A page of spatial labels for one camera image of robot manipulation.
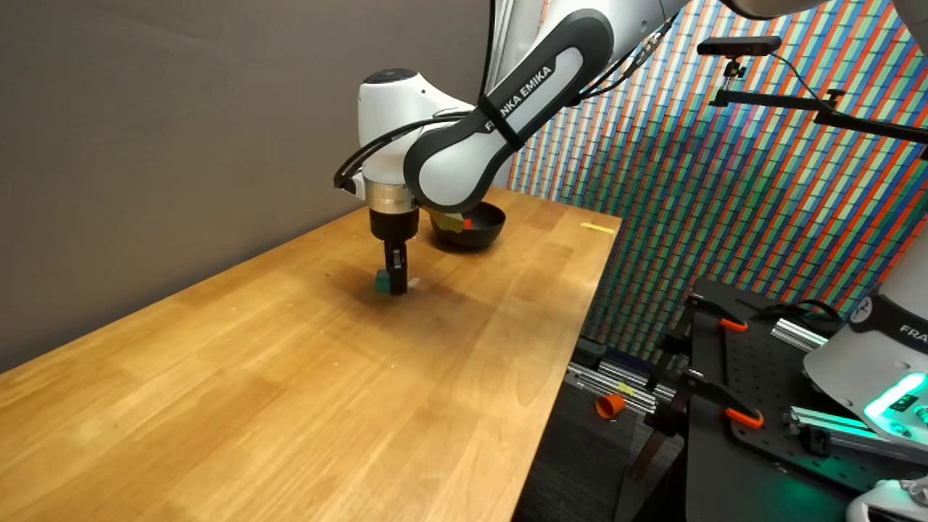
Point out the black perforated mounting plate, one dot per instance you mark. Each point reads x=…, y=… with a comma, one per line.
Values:
x=754, y=472

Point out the black clamp with orange tip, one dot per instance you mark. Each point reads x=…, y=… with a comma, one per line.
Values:
x=729, y=406
x=619, y=400
x=719, y=316

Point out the red cube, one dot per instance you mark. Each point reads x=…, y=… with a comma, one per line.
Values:
x=467, y=226

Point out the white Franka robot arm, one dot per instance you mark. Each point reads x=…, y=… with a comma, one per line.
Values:
x=523, y=97

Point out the black camera on mount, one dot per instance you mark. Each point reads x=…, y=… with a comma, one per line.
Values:
x=739, y=45

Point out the black bowl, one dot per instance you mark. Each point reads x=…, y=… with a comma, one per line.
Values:
x=483, y=233

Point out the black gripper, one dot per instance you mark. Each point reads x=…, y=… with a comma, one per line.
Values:
x=394, y=226

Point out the green cube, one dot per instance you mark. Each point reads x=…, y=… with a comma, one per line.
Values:
x=381, y=285

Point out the white and teal device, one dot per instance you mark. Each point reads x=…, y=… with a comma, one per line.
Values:
x=889, y=501

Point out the silver aluminium extrusion bar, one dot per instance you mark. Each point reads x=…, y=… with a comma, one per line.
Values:
x=842, y=423
x=800, y=335

